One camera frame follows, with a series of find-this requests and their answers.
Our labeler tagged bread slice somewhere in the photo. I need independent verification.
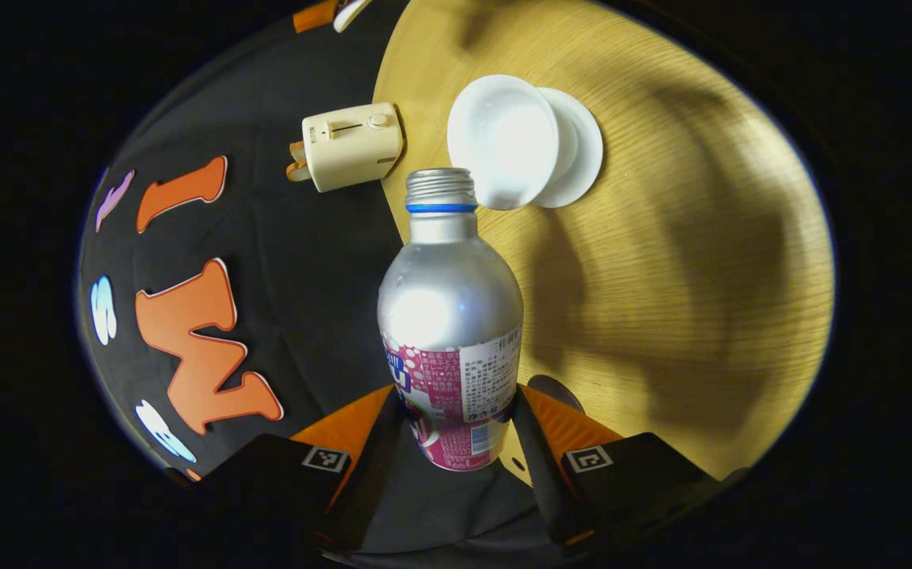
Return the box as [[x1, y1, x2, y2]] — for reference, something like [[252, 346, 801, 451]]
[[286, 141, 311, 183]]

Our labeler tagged white teacup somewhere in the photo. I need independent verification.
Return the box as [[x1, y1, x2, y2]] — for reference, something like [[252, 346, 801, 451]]
[[447, 74, 580, 212]]

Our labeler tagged white saucer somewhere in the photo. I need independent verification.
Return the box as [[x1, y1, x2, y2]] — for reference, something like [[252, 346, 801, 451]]
[[531, 87, 605, 209]]

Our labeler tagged black backdrop cloth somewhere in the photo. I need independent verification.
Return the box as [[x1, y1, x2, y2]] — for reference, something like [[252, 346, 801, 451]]
[[77, 0, 583, 558]]

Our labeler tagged silver water bottle red label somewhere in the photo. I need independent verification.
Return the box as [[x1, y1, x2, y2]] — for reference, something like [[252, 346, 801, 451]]
[[377, 168, 526, 473]]

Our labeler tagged dark round coaster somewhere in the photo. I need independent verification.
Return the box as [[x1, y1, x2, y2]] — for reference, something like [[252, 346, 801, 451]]
[[527, 375, 586, 414]]

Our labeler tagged white toaster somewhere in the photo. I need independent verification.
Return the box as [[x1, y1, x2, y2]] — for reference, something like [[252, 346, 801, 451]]
[[301, 102, 405, 194]]

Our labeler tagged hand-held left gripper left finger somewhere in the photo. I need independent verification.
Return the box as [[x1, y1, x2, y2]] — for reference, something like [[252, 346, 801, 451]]
[[187, 385, 405, 554]]

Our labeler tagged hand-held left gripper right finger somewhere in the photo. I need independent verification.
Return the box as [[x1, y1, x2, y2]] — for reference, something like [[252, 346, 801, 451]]
[[508, 383, 741, 550]]

